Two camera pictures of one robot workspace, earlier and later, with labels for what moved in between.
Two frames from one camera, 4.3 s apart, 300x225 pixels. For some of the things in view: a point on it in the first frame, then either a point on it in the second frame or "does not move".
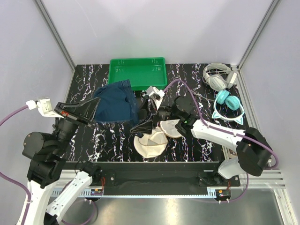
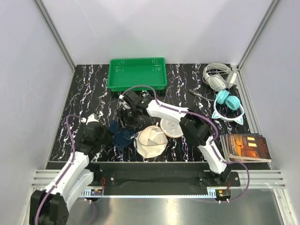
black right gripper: (146, 126) -> (121, 114)
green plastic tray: (142, 72) does not move
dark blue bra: (117, 103) -> (122, 138)
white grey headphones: (219, 77) does not move
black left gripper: (87, 108) -> (108, 134)
